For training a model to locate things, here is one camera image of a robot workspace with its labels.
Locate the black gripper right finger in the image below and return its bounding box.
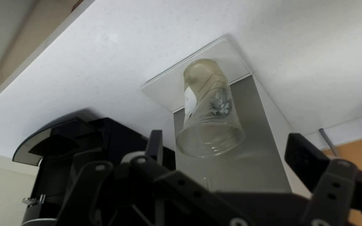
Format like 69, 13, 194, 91
284, 132, 362, 226

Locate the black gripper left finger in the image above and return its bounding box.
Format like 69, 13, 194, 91
54, 129, 248, 226

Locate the clear plastic cup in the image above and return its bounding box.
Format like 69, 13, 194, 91
174, 58, 247, 160

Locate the white coffeemaker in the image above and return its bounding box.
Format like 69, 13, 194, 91
142, 34, 313, 199

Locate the black coffee machine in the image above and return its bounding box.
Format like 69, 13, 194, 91
11, 108, 178, 226

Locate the thin power cable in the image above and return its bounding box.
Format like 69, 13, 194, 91
316, 127, 338, 157

